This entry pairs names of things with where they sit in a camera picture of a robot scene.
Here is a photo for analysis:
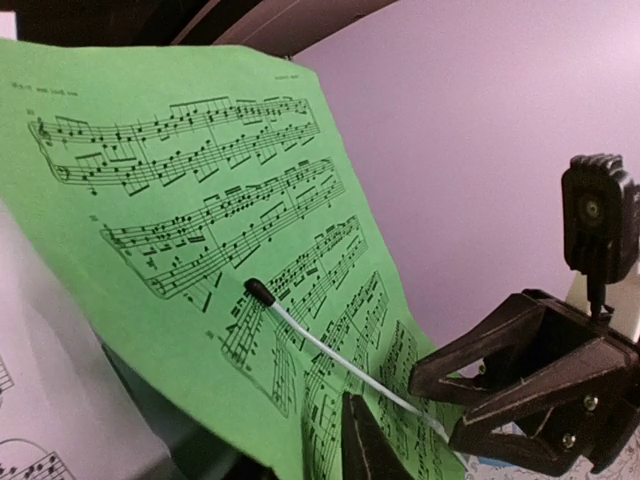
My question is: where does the green paper sheet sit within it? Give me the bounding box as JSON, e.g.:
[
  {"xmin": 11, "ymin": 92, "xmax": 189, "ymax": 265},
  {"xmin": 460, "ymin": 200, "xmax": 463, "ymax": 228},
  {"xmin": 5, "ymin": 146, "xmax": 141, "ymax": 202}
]
[{"xmin": 1, "ymin": 41, "xmax": 464, "ymax": 479}]

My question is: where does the light blue music stand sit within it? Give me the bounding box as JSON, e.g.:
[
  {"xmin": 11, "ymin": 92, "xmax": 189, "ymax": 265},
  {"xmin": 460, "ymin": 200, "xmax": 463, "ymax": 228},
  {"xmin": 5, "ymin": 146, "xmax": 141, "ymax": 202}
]
[{"xmin": 0, "ymin": 199, "xmax": 471, "ymax": 480}]

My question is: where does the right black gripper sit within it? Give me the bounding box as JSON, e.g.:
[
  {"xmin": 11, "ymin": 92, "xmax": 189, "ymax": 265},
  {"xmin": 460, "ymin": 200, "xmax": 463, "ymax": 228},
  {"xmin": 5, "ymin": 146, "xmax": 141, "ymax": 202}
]
[{"xmin": 408, "ymin": 289, "xmax": 639, "ymax": 475}]

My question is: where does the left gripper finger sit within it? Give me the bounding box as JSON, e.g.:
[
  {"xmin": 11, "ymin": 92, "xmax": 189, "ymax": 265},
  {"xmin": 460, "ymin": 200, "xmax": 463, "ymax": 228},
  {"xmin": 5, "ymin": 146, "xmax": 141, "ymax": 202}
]
[{"xmin": 341, "ymin": 392, "xmax": 413, "ymax": 480}]

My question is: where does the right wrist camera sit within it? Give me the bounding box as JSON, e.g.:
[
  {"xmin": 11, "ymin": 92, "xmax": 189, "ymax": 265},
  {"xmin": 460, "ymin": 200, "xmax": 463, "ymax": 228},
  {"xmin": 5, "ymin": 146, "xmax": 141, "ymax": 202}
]
[{"xmin": 561, "ymin": 153, "xmax": 639, "ymax": 343}]

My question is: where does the white sheet music page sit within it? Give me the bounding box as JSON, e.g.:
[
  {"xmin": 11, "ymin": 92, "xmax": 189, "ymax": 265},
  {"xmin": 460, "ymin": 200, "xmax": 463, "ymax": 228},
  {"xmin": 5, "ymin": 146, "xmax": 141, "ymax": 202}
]
[{"xmin": 0, "ymin": 12, "xmax": 176, "ymax": 480}]

